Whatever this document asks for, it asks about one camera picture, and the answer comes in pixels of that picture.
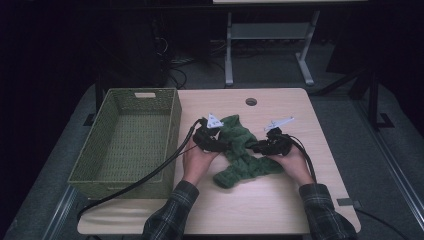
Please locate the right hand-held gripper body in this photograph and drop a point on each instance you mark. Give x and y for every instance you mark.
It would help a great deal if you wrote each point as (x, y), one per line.
(280, 145)

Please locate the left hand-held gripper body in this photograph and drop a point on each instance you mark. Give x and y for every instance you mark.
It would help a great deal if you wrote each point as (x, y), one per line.
(205, 138)

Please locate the green fuzzy cloth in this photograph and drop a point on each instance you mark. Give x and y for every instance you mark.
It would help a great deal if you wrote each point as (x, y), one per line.
(240, 163)

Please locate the green woven basket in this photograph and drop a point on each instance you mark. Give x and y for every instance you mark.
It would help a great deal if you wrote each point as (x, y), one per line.
(110, 156)

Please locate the person's right hand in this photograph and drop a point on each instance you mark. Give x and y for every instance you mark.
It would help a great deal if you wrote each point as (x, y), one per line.
(295, 165)

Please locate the person's left hand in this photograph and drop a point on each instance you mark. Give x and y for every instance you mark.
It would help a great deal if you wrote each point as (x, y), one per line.
(196, 163)

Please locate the grey tape strip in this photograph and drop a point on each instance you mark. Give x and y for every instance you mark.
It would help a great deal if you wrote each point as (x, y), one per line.
(348, 202)

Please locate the black metal stand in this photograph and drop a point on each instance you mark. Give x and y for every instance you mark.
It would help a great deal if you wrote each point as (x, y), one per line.
(373, 100)
(98, 96)

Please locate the grey metal desk frame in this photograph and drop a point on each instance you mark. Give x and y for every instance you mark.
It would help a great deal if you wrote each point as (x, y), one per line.
(230, 50)

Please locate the aluminium floor rail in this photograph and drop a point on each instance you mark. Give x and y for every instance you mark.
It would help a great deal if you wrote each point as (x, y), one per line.
(393, 166)
(61, 210)

